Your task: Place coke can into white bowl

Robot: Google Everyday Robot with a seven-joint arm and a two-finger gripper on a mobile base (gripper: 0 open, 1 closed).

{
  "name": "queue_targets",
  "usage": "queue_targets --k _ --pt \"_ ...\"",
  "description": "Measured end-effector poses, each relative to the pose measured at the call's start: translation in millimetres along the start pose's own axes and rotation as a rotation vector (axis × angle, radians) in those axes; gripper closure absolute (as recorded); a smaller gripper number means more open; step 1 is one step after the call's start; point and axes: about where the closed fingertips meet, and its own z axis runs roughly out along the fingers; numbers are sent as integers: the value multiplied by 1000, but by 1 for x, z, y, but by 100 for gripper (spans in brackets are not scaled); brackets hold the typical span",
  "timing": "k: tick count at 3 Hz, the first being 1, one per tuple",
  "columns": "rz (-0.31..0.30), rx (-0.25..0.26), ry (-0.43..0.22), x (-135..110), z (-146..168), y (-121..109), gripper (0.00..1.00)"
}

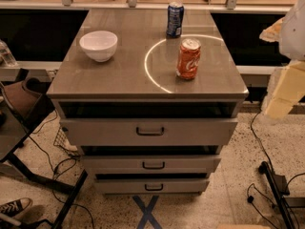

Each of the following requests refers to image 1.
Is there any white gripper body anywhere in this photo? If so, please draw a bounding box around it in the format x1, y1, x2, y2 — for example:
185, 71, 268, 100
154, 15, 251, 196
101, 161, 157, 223
279, 0, 305, 61

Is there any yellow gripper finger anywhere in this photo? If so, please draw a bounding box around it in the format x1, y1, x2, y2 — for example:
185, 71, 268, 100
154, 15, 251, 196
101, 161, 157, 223
259, 18, 283, 42
263, 60, 305, 119

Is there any red coke can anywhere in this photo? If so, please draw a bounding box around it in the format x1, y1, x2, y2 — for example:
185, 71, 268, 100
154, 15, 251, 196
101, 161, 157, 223
176, 38, 201, 80

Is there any blue pepsi can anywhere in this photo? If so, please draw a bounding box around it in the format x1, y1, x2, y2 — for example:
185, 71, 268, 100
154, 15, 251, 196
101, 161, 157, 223
166, 2, 184, 38

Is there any white bowl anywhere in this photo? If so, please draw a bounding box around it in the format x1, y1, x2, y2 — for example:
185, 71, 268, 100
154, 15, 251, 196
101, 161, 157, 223
79, 31, 118, 62

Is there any grey drawer cabinet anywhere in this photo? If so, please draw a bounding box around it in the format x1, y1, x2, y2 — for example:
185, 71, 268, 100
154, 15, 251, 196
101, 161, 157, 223
48, 9, 248, 183

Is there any bottom grey drawer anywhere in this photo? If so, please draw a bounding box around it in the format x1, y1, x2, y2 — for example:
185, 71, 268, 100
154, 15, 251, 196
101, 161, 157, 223
94, 178, 210, 194

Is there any grey drawer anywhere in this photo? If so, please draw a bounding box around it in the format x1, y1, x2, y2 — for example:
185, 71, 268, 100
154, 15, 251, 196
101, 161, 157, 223
61, 118, 237, 146
82, 155, 220, 174
94, 178, 210, 194

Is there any middle grey drawer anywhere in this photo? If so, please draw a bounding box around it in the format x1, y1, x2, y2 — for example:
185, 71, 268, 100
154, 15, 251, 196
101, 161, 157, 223
82, 155, 220, 174

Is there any top grey drawer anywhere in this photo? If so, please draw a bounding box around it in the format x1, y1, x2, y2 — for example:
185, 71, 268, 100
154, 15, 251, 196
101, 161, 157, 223
61, 118, 237, 146

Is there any clear plastic water bottle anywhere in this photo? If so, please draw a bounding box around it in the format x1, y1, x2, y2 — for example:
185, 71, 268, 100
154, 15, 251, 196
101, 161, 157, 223
0, 40, 18, 67

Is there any black and white sneaker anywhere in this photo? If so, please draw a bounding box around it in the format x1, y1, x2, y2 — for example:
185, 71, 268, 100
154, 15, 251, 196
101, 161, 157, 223
0, 198, 32, 218

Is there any black stand with cables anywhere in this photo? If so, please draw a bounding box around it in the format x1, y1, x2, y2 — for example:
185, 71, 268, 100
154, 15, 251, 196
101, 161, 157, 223
246, 112, 305, 229

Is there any black desk leg frame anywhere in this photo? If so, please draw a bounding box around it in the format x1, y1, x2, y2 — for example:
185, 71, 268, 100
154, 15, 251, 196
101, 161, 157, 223
0, 150, 89, 229

